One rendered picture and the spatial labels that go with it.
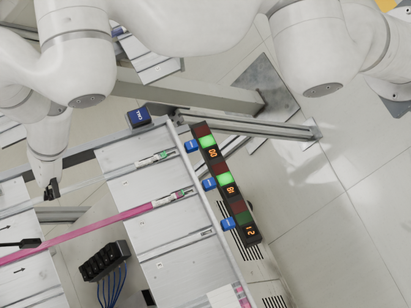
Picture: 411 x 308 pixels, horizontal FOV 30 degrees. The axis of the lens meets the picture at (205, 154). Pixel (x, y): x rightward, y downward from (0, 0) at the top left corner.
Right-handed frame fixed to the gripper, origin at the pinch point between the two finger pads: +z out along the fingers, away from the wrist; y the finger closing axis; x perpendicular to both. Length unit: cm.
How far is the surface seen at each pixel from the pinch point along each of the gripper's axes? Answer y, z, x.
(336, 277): 32, 57, 86
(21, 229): 5.2, 12.1, -6.4
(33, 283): 18.4, 12.4, -7.9
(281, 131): -10, 33, 79
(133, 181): 3.5, 7.1, 21.3
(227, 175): 10.3, 4.1, 43.0
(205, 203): 16.0, 2.5, 34.0
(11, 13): -85, 50, 19
